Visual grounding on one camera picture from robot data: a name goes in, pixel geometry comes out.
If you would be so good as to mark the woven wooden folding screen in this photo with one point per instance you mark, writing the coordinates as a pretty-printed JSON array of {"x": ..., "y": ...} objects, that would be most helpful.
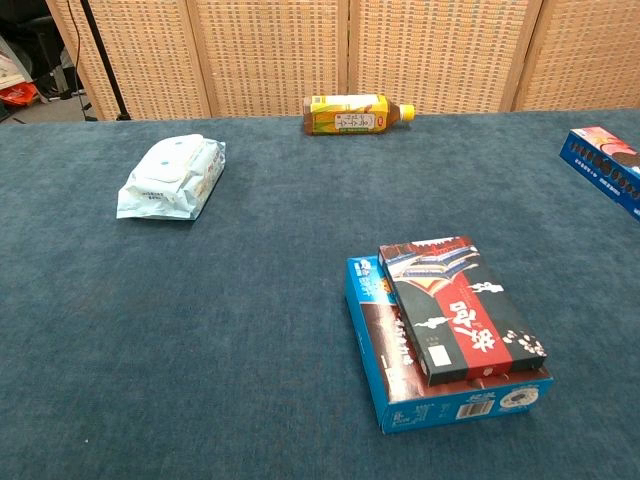
[{"x": 310, "y": 50}]

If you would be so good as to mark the light blue wet wipes pack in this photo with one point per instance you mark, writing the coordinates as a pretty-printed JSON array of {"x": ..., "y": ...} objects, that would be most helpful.
[{"x": 172, "y": 177}]

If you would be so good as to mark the blue and pink cookie box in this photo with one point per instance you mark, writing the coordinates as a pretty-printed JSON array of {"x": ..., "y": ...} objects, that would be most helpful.
[{"x": 607, "y": 161}]

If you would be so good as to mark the black and red flat box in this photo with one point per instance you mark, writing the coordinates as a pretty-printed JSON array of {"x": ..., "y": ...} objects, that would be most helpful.
[{"x": 460, "y": 310}]

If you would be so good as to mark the large blue cookie box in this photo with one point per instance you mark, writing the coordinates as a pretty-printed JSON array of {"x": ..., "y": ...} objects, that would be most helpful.
[{"x": 385, "y": 360}]

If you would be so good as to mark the red plastic bag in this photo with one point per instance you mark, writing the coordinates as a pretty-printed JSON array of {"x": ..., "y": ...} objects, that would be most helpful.
[{"x": 20, "y": 94}]

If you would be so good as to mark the yellow label tea bottle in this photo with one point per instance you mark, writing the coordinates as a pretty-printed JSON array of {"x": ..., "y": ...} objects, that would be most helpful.
[{"x": 350, "y": 115}]

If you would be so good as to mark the black tripod stand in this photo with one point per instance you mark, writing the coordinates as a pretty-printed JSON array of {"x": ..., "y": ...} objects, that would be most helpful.
[{"x": 102, "y": 55}]

